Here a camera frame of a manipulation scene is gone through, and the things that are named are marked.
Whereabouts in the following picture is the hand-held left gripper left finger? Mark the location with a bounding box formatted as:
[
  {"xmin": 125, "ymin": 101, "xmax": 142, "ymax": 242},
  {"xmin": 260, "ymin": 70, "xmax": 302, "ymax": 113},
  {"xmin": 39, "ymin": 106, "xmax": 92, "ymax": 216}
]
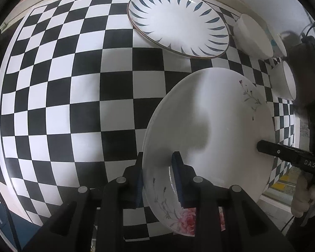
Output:
[{"xmin": 22, "ymin": 152, "xmax": 145, "ymax": 252}]

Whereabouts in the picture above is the white plate blue leaf pattern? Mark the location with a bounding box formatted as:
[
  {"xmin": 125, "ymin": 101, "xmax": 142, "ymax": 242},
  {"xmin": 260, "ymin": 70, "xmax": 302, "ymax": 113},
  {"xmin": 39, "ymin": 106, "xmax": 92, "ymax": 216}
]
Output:
[{"xmin": 127, "ymin": 0, "xmax": 230, "ymax": 60}]

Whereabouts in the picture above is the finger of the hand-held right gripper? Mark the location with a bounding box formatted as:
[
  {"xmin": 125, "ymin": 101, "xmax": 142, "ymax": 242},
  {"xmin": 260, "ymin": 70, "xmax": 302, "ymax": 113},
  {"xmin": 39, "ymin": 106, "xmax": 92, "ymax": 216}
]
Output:
[{"xmin": 256, "ymin": 140, "xmax": 315, "ymax": 176}]

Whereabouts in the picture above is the black and white checkered tablecloth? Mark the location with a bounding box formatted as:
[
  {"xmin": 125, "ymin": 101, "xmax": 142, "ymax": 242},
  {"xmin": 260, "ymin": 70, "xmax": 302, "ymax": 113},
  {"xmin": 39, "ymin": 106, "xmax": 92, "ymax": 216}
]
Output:
[{"xmin": 0, "ymin": 0, "xmax": 301, "ymax": 242}]

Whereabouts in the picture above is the person's right forearm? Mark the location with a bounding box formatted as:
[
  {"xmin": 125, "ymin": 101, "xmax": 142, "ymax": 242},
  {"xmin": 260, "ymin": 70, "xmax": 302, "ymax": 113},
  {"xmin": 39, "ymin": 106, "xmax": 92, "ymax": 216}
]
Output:
[{"xmin": 285, "ymin": 213, "xmax": 315, "ymax": 252}]

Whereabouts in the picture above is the white bowl red flower print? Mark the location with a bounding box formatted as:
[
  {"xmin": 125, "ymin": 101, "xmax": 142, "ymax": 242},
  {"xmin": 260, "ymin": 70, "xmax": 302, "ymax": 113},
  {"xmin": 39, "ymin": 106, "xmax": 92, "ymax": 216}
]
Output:
[{"xmin": 233, "ymin": 13, "xmax": 275, "ymax": 60}]

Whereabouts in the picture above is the white bowl dark rim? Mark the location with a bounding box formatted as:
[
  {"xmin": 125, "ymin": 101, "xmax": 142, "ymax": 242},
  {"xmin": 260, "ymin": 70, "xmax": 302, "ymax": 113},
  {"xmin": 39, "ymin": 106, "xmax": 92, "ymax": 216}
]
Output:
[{"xmin": 270, "ymin": 60, "xmax": 297, "ymax": 101}]

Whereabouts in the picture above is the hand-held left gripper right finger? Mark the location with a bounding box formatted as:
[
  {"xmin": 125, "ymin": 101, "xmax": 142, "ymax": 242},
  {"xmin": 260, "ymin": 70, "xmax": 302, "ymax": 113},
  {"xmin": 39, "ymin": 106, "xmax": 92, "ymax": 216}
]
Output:
[{"xmin": 171, "ymin": 151, "xmax": 296, "ymax": 252}]

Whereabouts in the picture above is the person's right hand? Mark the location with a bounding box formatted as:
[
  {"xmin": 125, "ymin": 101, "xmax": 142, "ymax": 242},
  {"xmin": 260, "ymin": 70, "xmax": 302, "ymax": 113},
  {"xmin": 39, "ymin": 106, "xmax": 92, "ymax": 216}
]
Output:
[{"xmin": 291, "ymin": 173, "xmax": 315, "ymax": 219}]

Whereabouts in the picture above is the white plate grey sprig print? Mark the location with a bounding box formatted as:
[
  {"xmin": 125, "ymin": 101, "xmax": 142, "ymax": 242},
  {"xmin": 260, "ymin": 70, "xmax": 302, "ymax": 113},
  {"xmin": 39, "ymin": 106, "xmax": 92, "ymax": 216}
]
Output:
[{"xmin": 147, "ymin": 68, "xmax": 277, "ymax": 210}]

